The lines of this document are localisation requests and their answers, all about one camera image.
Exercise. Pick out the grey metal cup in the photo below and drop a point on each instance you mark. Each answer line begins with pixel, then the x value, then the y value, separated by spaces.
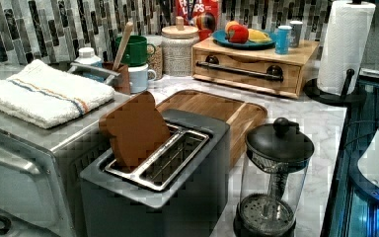
pixel 295 34

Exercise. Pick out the wooden drawer box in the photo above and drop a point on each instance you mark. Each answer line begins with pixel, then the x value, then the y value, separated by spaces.
pixel 296 65

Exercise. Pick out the white striped folded towel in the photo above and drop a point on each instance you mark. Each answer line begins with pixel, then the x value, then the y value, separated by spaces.
pixel 47 97

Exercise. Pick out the silver toaster oven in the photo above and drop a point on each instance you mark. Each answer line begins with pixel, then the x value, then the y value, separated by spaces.
pixel 40 170

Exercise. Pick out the yellow banana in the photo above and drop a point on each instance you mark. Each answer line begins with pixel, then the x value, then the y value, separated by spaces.
pixel 258 36

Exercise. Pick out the brown toast slice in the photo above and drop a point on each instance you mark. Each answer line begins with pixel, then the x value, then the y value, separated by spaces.
pixel 135 130

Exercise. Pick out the black drawer handle bar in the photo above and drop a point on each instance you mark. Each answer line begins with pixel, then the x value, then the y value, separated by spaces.
pixel 273 72

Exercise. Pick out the black paper towel holder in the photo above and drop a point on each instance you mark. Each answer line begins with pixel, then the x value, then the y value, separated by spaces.
pixel 344 99

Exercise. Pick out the grey two-slot toaster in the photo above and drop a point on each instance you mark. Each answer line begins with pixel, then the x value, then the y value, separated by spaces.
pixel 180 192

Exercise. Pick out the white plastic bottle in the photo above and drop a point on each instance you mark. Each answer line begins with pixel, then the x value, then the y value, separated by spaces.
pixel 87 56

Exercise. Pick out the green mug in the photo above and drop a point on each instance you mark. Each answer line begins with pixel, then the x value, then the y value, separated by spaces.
pixel 137 51

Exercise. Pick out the red cereal box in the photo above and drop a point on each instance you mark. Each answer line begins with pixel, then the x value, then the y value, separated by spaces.
pixel 199 13

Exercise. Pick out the white paper towel roll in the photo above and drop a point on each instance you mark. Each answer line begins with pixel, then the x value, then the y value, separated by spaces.
pixel 345 40

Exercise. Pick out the grey dish rack tray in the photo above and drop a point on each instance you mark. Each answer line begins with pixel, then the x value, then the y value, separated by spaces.
pixel 92 72

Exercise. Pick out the glass jar with grains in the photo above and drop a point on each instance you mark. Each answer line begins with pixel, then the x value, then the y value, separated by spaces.
pixel 155 55

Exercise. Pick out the blue cup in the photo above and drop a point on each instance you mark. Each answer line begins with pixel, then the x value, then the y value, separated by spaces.
pixel 282 39

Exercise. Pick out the white ceramic canister wooden lid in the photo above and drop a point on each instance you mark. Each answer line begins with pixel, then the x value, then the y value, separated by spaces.
pixel 177 41

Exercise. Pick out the brown utensil holder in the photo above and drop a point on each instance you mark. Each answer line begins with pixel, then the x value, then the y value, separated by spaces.
pixel 121 83

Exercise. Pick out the glass french press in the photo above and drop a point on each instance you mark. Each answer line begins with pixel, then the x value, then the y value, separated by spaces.
pixel 273 176

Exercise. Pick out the white mug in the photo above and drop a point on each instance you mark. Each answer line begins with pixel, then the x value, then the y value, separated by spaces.
pixel 139 76

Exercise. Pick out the wooden cutting board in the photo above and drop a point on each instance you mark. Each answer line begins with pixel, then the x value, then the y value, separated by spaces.
pixel 241 116

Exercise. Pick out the blue plate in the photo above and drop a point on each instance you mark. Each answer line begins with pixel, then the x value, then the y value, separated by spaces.
pixel 220 38

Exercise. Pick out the red apple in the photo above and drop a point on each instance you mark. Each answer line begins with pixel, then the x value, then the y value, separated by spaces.
pixel 237 34

